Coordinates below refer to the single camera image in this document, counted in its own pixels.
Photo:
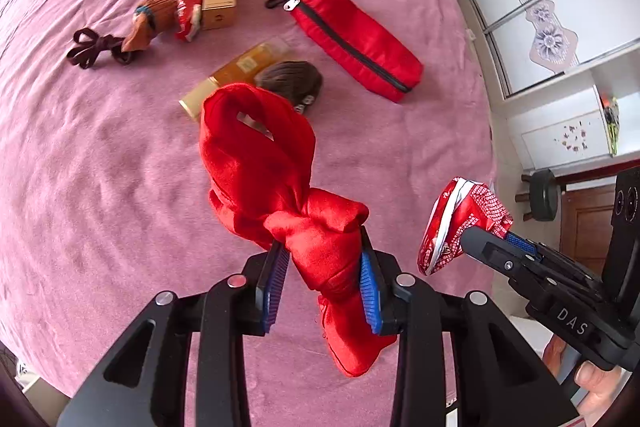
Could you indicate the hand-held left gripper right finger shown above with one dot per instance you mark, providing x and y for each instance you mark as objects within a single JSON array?
[{"x": 369, "y": 294}]

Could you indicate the person's right hand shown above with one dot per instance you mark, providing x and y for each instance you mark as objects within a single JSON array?
[{"x": 597, "y": 389}]

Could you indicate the dark brown ribbon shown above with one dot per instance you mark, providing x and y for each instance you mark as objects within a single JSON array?
[{"x": 92, "y": 49}]

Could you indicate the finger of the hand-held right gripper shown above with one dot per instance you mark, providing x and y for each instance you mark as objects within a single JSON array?
[
  {"x": 500, "y": 257},
  {"x": 522, "y": 243}
]

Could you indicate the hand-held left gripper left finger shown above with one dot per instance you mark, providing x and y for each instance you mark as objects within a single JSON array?
[{"x": 272, "y": 289}]

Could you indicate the amber bottle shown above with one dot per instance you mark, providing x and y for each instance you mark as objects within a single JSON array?
[{"x": 245, "y": 64}]

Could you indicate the black round stool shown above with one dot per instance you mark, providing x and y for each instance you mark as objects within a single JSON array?
[{"x": 544, "y": 194}]

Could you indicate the red knotted cloth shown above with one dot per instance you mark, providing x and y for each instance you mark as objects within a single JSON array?
[{"x": 260, "y": 157}]

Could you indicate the red snack wrapper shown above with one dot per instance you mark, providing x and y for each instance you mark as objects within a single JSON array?
[{"x": 462, "y": 217}]

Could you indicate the pink bed sheet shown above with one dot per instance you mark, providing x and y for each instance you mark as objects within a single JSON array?
[{"x": 100, "y": 182}]

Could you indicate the red zip pouch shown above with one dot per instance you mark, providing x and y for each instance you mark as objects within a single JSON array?
[{"x": 360, "y": 37}]

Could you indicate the red snack packet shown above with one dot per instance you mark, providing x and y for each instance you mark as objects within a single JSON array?
[{"x": 188, "y": 7}]

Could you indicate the dark brown knit pouch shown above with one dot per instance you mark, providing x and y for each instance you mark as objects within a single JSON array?
[{"x": 292, "y": 79}]

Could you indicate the brown wooden door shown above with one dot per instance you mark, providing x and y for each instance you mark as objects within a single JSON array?
[{"x": 585, "y": 222}]

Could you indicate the brown knit sock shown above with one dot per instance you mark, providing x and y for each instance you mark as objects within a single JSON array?
[{"x": 150, "y": 19}]

